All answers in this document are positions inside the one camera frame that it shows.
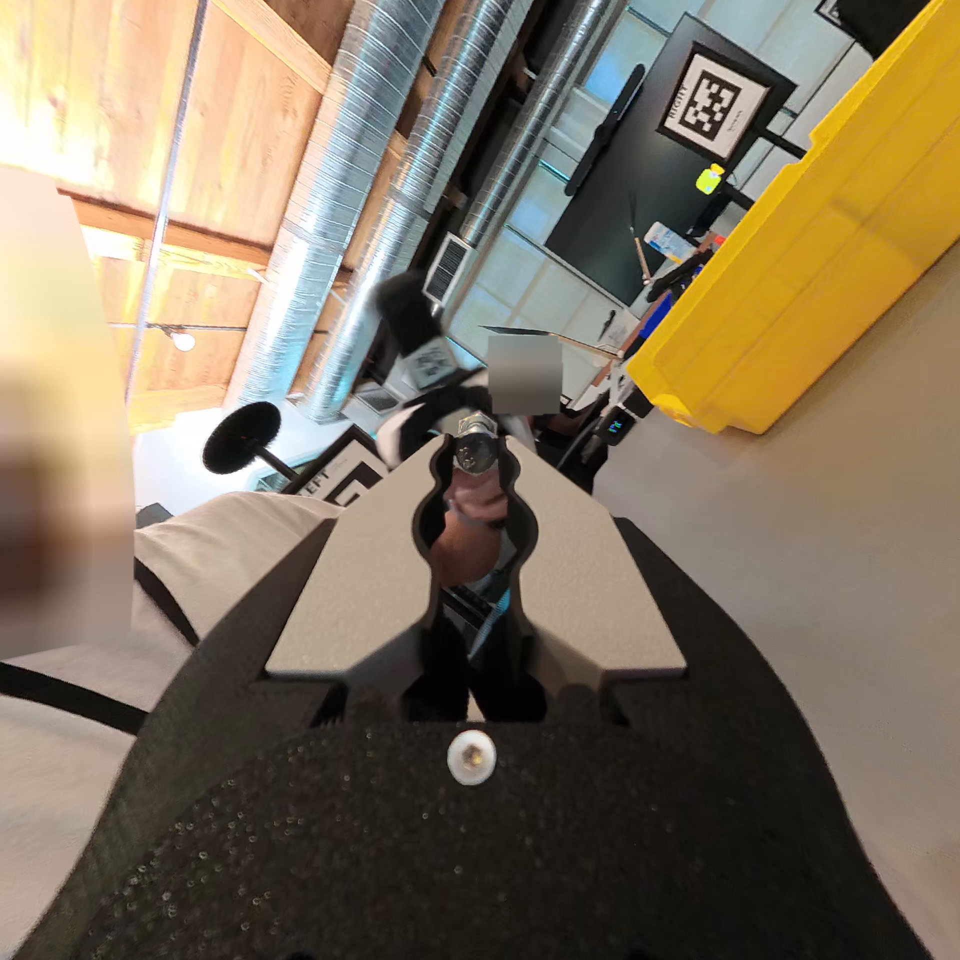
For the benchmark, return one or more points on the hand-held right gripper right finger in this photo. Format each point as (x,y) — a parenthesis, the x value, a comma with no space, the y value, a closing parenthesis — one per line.
(600,592)

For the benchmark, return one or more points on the blue container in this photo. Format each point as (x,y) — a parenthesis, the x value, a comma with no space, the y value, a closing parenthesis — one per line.
(656,315)

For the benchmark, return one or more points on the yellow sticky note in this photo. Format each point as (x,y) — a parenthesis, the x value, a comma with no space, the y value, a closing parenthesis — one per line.
(709,180)

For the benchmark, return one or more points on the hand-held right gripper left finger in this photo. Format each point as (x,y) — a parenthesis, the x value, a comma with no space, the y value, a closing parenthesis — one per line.
(352,592)

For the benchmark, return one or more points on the yellow plastic bin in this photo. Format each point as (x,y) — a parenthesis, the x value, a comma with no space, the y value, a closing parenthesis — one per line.
(787,285)

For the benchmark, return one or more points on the white vent grille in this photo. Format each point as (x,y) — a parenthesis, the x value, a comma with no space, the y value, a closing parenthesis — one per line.
(448,268)

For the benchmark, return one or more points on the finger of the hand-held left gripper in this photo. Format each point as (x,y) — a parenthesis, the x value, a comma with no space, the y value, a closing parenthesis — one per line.
(461,390)
(401,433)

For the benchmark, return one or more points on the black monitor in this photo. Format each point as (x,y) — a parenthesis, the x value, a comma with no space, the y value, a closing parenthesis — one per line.
(630,210)

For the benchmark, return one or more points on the white blue packet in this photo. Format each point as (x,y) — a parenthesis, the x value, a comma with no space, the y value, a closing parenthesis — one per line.
(664,240)

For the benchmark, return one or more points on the ceiling light bulb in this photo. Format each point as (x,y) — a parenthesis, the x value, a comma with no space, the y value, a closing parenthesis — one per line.
(182,341)

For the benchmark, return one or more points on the person's left hand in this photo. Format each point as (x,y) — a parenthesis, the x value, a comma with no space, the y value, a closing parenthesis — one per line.
(469,532)

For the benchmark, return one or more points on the spiral metal air duct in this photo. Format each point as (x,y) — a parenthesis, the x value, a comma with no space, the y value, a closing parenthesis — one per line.
(382,247)
(525,150)
(300,225)

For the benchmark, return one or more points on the steel hex nut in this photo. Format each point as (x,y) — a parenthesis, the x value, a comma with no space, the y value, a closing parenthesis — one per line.
(476,426)

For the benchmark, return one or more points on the black digital timer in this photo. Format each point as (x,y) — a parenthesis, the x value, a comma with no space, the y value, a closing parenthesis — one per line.
(616,430)

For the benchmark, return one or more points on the black video bar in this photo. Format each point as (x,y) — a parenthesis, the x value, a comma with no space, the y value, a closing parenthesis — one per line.
(607,127)

